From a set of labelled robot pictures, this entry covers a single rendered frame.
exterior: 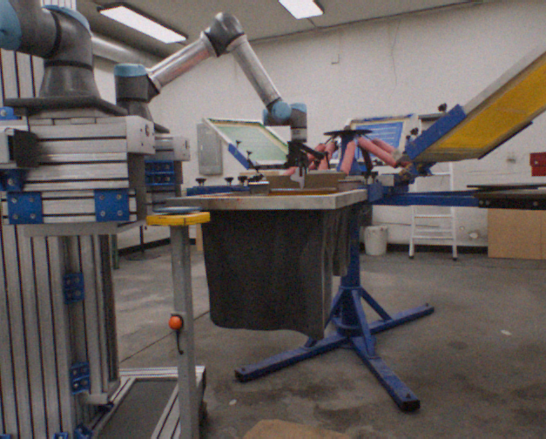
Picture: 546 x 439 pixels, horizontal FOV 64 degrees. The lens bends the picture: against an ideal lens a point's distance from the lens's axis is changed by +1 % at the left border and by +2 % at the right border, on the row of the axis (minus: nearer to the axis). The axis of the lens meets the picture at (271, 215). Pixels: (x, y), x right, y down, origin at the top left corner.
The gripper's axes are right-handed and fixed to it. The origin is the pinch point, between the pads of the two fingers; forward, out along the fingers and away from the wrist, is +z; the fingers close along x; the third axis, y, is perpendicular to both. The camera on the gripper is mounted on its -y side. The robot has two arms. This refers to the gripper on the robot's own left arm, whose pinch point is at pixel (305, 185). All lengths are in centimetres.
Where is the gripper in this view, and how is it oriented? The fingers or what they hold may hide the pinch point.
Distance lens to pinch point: 189.1
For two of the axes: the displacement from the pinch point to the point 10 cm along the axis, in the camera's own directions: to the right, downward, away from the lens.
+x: -3.9, 1.0, -9.2
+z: 0.4, 10.0, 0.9
